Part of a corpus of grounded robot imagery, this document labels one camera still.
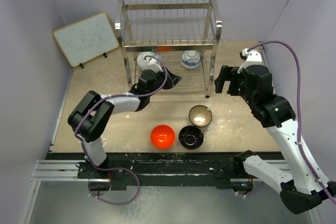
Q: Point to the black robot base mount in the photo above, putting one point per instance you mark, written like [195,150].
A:
[204,169]

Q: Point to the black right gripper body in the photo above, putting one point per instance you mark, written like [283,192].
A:
[244,92]

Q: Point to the orange plastic bowl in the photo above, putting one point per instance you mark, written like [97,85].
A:
[162,137]

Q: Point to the blue white patterned bowl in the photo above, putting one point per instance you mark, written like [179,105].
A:
[190,59]

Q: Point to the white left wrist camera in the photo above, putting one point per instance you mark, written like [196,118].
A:
[154,65]

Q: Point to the small framed whiteboard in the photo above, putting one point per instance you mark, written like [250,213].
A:
[86,39]

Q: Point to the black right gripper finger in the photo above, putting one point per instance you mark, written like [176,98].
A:
[219,84]
[226,71]

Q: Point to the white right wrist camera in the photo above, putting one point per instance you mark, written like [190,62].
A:
[250,58]

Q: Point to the brown beige bowl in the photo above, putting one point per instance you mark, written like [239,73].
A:
[200,115]

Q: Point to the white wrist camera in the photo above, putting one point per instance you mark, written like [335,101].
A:
[154,65]
[250,58]

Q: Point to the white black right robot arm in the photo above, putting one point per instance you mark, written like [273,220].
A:
[305,186]

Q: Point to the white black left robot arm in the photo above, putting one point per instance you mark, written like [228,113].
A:
[90,117]

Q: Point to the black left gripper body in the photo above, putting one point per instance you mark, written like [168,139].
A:
[160,80]

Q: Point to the stainless steel dish rack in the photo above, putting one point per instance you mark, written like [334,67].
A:
[168,28]

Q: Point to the aluminium extrusion rail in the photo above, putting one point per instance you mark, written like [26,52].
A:
[59,171]

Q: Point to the black glossy bowl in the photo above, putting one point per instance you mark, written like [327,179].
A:
[191,137]

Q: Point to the white ceramic bowl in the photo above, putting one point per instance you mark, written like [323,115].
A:
[144,57]

